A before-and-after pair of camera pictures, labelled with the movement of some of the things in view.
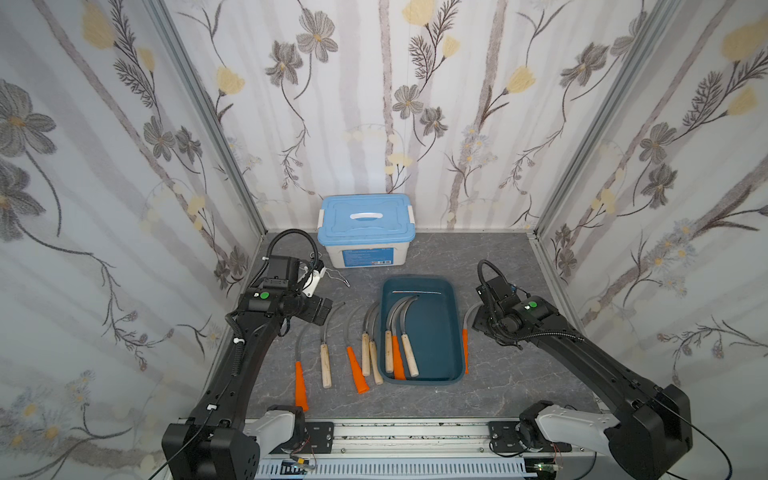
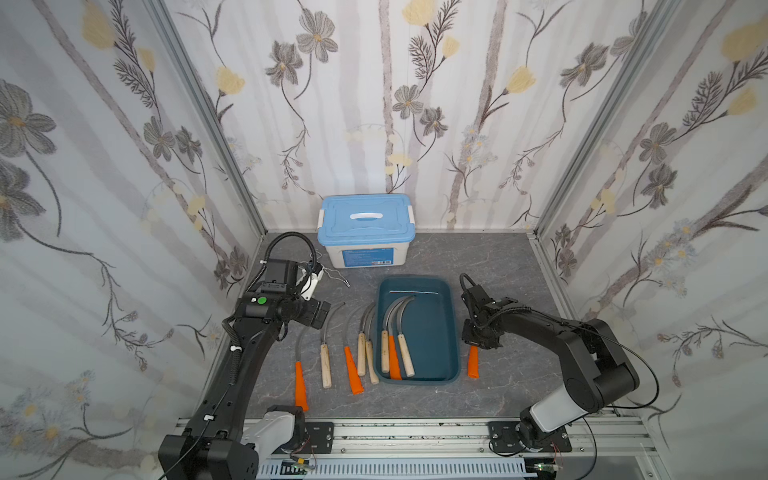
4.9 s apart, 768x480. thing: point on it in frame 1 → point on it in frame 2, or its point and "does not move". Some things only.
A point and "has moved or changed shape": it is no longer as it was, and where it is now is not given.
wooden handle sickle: x=413 y=369 does not move
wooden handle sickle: x=325 y=354 does not move
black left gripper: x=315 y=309 does not move
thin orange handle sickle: x=466 y=342 has moved or changed shape
